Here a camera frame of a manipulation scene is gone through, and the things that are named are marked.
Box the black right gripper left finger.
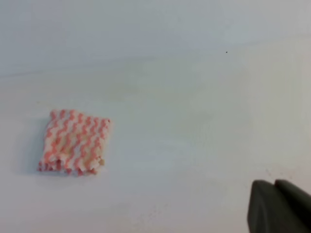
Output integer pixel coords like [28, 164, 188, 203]
[247, 180, 311, 233]

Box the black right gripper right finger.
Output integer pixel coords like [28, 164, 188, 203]
[275, 180, 311, 214]

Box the pink and white striped rag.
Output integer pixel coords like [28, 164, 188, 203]
[37, 109, 112, 176]

